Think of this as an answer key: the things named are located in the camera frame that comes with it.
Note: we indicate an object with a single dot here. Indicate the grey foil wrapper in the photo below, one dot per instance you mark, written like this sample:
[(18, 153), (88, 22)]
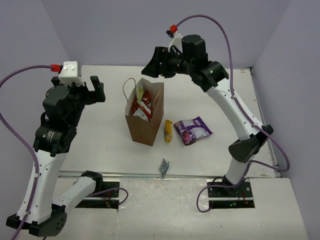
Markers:
[(164, 168)]

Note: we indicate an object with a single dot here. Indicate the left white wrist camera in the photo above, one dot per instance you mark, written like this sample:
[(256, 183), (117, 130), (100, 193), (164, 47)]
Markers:
[(71, 73)]

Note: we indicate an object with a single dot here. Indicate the purple snack packet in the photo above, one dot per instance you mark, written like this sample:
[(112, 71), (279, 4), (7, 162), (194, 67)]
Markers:
[(191, 130)]

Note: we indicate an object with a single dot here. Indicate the aluminium rail front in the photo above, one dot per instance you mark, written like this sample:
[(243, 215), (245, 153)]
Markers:
[(119, 175)]

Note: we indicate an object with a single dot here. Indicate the green snack packet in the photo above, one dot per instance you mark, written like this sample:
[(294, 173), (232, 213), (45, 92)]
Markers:
[(139, 90)]

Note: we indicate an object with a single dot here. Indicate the yellow candy bar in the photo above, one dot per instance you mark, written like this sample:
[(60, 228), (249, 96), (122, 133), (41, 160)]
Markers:
[(167, 131)]

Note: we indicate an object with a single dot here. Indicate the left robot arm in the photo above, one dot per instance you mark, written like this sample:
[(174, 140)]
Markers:
[(42, 214)]

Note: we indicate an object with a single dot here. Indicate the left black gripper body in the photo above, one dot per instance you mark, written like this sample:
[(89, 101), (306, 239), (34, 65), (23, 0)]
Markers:
[(81, 87)]

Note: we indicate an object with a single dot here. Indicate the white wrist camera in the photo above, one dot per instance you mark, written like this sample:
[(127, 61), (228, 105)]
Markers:
[(176, 39), (71, 73)]

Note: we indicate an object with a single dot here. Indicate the red Doritos chip bag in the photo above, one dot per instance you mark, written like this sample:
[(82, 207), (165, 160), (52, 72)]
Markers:
[(143, 109)]

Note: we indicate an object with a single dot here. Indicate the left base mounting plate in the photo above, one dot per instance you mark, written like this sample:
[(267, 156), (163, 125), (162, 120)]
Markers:
[(107, 200)]

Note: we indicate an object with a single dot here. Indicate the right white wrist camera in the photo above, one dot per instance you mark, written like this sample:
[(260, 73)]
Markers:
[(176, 39)]

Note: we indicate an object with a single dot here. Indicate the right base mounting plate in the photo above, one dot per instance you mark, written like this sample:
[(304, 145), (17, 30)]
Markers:
[(240, 197)]

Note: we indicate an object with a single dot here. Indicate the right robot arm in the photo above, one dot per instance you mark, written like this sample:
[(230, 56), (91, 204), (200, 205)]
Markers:
[(213, 79)]

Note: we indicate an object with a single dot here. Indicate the base mounting plate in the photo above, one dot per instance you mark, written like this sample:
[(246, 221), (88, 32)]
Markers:
[(107, 200), (240, 197)]

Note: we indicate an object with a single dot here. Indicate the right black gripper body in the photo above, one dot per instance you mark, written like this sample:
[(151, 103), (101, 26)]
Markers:
[(173, 63)]

